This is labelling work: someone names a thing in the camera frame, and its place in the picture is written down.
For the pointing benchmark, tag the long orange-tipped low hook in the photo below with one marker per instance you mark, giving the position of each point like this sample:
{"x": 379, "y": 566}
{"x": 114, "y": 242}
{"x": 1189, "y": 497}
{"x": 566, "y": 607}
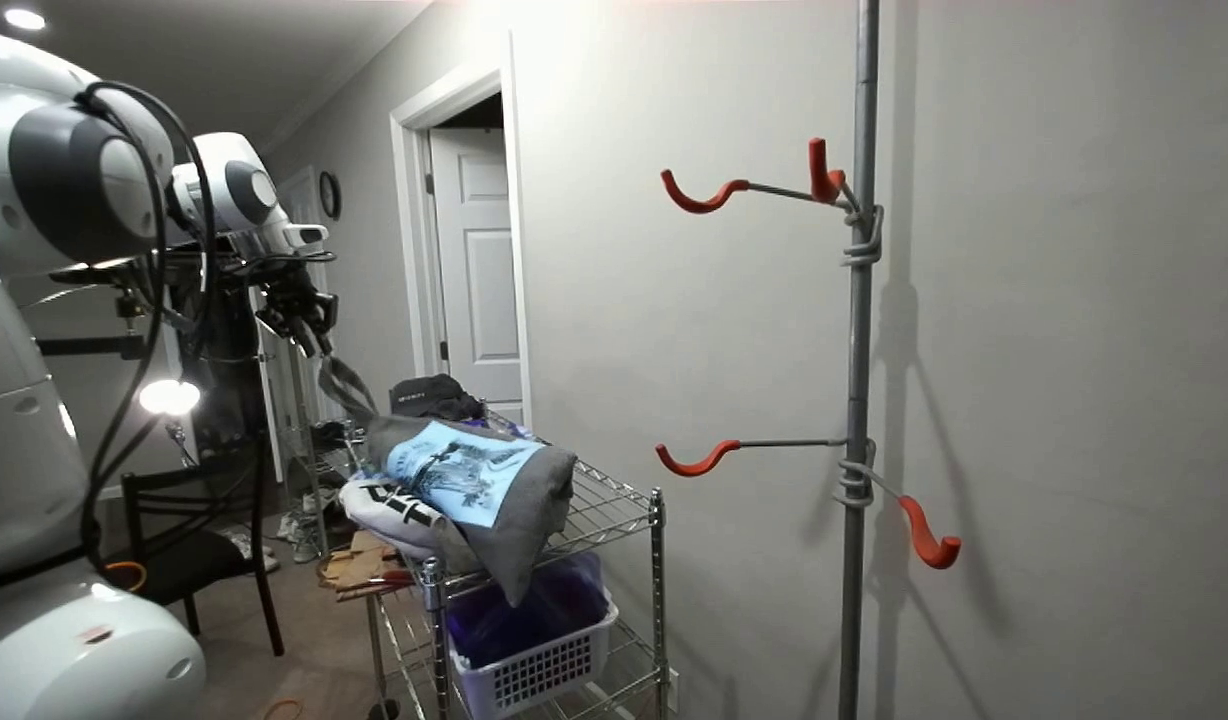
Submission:
{"x": 694, "y": 462}

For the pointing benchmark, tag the glowing round lamp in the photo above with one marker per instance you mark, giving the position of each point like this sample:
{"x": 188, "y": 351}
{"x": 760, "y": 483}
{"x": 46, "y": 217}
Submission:
{"x": 169, "y": 397}

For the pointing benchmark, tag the grey metal coat rack pole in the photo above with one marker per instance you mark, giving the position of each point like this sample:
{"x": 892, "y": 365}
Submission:
{"x": 858, "y": 401}

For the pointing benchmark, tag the black chair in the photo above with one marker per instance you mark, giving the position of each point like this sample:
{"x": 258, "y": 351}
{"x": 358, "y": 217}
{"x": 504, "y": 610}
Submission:
{"x": 213, "y": 534}

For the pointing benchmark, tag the dark oval wall clock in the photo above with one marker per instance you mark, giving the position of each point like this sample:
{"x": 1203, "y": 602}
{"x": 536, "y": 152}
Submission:
{"x": 330, "y": 192}

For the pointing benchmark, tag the short orange-tipped high hook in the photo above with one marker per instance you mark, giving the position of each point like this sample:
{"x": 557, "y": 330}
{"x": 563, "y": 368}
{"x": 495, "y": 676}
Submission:
{"x": 821, "y": 165}

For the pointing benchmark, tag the white plastic laundry basket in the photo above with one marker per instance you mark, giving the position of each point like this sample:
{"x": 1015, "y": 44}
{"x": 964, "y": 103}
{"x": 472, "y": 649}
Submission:
{"x": 533, "y": 667}

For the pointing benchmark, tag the brown cloth pile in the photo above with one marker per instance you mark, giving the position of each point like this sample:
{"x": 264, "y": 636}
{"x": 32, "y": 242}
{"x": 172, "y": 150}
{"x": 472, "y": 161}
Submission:
{"x": 361, "y": 566}

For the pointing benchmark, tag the black backpack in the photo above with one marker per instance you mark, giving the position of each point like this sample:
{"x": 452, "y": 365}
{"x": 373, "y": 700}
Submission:
{"x": 435, "y": 397}

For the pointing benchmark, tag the recessed ceiling light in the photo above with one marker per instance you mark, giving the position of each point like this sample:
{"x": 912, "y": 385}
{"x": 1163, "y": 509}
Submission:
{"x": 26, "y": 16}

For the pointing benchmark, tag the white panel door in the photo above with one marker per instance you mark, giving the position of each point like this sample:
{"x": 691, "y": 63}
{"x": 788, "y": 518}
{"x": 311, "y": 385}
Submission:
{"x": 479, "y": 267}

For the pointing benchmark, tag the short orange-tipped low hook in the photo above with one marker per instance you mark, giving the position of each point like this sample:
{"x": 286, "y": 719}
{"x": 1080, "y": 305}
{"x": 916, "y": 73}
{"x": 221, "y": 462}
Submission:
{"x": 925, "y": 526}

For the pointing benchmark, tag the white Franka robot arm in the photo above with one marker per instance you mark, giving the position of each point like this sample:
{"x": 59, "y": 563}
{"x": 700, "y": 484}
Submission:
{"x": 36, "y": 401}

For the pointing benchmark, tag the long orange-tipped high hook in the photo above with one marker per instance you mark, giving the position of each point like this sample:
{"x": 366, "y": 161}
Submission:
{"x": 699, "y": 201}

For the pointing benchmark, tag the grey tote bag blue print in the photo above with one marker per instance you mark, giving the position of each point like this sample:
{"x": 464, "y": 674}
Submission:
{"x": 495, "y": 494}

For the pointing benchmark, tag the black camera stand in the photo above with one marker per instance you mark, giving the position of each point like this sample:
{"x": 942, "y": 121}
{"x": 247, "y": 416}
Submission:
{"x": 104, "y": 273}

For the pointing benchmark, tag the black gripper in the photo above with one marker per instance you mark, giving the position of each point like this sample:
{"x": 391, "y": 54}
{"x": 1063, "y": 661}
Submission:
{"x": 298, "y": 319}

